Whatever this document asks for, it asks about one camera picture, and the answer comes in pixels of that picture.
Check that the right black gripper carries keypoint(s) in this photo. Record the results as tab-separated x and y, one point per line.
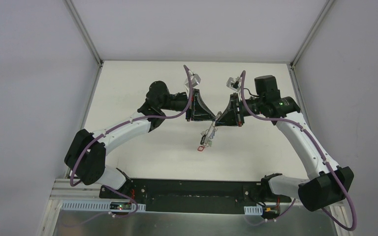
237	109

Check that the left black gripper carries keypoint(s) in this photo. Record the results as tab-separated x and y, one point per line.
189	105

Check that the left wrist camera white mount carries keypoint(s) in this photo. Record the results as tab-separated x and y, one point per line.
193	80

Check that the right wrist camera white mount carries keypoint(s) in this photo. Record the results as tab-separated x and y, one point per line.
234	84

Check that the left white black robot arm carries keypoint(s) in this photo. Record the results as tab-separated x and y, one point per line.
88	150

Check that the large metal keyring disc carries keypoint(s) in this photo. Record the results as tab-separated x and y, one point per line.
208	135

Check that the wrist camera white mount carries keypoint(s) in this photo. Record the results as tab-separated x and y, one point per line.
234	84
193	80

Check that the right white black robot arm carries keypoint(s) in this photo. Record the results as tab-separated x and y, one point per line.
326	182

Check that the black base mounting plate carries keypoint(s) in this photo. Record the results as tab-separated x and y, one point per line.
199	196

